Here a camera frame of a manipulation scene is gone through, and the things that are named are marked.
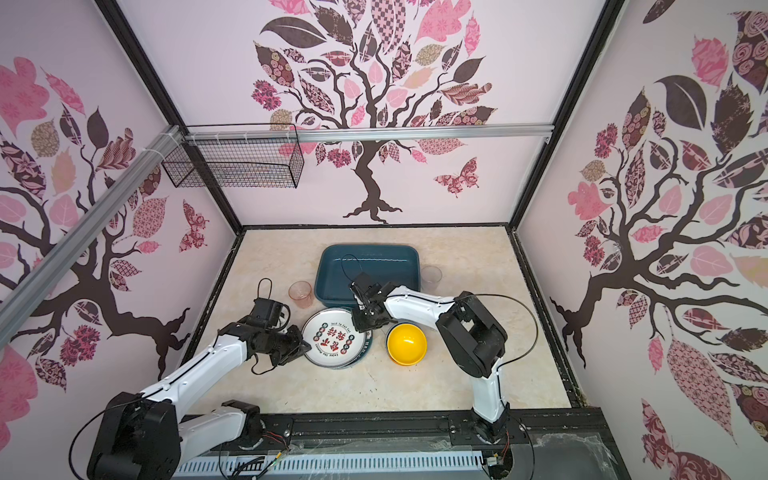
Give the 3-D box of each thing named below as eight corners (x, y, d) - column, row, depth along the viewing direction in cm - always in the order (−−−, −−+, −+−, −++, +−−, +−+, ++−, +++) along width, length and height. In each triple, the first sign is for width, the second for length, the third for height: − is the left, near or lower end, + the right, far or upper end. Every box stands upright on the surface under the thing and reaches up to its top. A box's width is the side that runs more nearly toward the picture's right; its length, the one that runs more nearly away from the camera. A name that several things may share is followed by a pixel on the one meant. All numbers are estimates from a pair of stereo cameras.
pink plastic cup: (291, 305, 100) (285, 293, 94) (300, 290, 104) (294, 278, 98) (311, 311, 98) (306, 299, 92) (319, 295, 102) (315, 283, 96)
